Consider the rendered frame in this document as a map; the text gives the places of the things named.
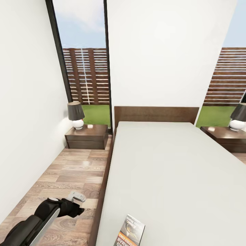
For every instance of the bed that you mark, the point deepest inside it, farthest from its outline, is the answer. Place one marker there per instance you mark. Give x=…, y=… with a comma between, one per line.
x=186, y=189

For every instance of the fixed window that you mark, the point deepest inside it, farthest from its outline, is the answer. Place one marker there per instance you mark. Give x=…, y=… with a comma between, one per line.
x=228, y=84
x=80, y=31

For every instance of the hardback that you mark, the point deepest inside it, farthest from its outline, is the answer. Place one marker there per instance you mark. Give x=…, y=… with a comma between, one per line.
x=131, y=232

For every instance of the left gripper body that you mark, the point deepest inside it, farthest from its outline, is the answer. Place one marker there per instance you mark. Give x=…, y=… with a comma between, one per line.
x=71, y=208

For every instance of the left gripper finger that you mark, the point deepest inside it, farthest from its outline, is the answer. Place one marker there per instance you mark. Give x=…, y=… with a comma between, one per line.
x=80, y=211

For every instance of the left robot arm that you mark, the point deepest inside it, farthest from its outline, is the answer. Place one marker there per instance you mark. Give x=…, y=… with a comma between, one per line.
x=29, y=232

